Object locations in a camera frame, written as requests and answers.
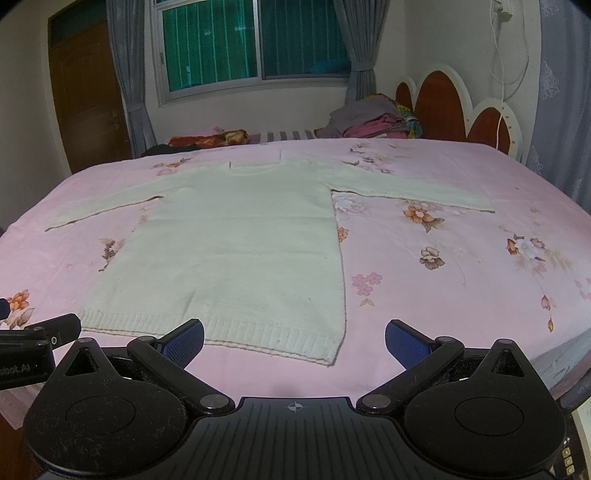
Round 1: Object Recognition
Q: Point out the black garment on bed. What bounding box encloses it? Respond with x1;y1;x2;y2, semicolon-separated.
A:
140;144;186;158

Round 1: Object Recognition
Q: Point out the grey curtain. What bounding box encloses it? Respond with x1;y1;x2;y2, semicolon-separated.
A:
106;0;156;158
334;0;390;104

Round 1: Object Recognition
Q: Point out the red orange floral cloth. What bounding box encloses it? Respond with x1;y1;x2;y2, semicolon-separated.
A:
167;129;249;149

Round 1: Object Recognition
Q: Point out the right grey curtain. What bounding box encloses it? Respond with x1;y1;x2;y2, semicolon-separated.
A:
334;0;390;104

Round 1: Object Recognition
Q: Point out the window with green glass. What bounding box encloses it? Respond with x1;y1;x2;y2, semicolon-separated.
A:
150;0;351;103

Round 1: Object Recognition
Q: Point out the grey white striped mattress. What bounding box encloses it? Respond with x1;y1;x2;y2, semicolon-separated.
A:
249;130;315;144

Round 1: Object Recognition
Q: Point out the brown wooden door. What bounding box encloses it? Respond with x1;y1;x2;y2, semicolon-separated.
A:
48;1;131;173

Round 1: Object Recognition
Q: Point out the red white heart headboard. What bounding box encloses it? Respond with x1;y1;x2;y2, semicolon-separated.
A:
394;64;523;162

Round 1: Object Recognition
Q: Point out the left grey curtain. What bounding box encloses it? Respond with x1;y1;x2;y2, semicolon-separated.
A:
106;0;156;158

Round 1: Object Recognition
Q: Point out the white wall socket plug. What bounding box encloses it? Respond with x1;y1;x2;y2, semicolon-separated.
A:
491;0;514;23

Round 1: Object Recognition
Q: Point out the stack of folded clothes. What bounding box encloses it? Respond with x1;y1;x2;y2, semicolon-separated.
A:
315;94;423;139

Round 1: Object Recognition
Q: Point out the pink floral bed sheet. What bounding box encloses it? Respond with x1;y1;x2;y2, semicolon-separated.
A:
1;139;590;398

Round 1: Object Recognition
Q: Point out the white charger cable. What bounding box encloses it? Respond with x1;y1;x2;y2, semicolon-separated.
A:
488;8;532;153

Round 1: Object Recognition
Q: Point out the cream knit sweater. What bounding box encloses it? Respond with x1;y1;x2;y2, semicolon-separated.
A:
50;160;490;365

